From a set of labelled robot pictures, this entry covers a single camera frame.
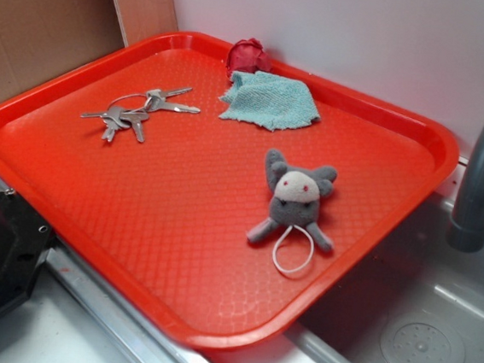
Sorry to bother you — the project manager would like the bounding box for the gray plush animal toy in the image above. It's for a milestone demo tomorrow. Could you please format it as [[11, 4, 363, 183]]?
[[242, 146, 343, 281]]

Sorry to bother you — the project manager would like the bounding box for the red plastic tray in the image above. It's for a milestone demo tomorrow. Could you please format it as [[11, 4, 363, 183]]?
[[0, 32, 459, 349]]

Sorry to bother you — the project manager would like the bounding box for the teal terry cloth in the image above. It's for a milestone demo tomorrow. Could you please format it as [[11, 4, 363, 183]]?
[[219, 71, 321, 132]]

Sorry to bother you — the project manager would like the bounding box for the crumpled red paper ball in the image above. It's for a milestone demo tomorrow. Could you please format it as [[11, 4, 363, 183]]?
[[225, 38, 272, 79]]

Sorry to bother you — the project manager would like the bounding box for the silver key bunch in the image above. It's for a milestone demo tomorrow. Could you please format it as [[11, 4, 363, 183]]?
[[80, 87, 201, 143]]

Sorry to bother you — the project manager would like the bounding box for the gray plastic sink basin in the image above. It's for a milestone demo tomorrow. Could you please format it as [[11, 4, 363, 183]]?
[[287, 195, 484, 363]]

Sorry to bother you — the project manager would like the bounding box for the brown cardboard panel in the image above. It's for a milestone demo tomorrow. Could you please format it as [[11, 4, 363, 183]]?
[[0, 0, 178, 102]]

